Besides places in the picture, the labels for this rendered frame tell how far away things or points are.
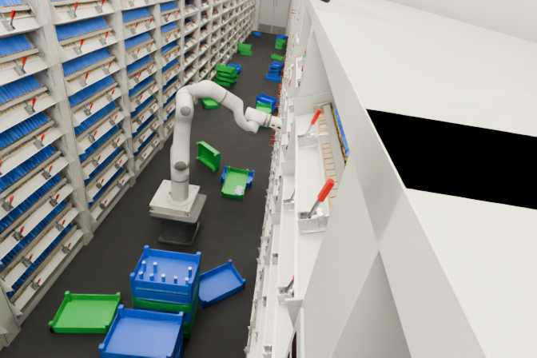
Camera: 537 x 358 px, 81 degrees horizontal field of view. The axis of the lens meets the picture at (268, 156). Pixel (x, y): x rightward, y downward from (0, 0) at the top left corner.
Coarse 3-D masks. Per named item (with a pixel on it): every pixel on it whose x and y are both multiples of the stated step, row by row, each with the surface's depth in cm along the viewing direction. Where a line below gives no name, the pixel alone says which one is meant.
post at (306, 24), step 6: (336, 0) 135; (342, 0) 142; (306, 6) 136; (306, 12) 138; (306, 18) 139; (306, 24) 140; (300, 30) 145; (306, 30) 141; (300, 36) 143; (306, 36) 142; (300, 42) 144; (306, 42) 144; (294, 72) 151; (294, 78) 152; (294, 84) 154; (270, 198) 189; (264, 234) 204
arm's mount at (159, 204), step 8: (168, 184) 236; (160, 192) 228; (168, 192) 230; (152, 200) 221; (160, 200) 222; (152, 208) 222; (160, 208) 218; (168, 208) 217; (176, 208) 218; (184, 208) 220; (192, 208) 227; (184, 216) 220
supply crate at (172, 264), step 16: (144, 256) 170; (160, 256) 173; (176, 256) 173; (192, 256) 173; (144, 272) 164; (160, 272) 165; (176, 272) 167; (192, 272) 168; (160, 288) 157; (176, 288) 156; (192, 288) 158
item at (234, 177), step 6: (228, 168) 304; (228, 174) 307; (234, 174) 308; (240, 174) 308; (246, 174) 308; (228, 180) 302; (234, 180) 303; (240, 180) 304; (246, 180) 299; (228, 186) 298; (234, 186) 299; (222, 192) 285; (228, 192) 294; (234, 192) 295; (240, 198) 290
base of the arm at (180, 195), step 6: (174, 186) 214; (180, 186) 214; (186, 186) 218; (174, 192) 217; (180, 192) 217; (186, 192) 221; (192, 192) 232; (168, 198) 223; (174, 198) 221; (180, 198) 220; (186, 198) 224; (192, 198) 227; (174, 204) 220; (180, 204) 221; (186, 204) 222
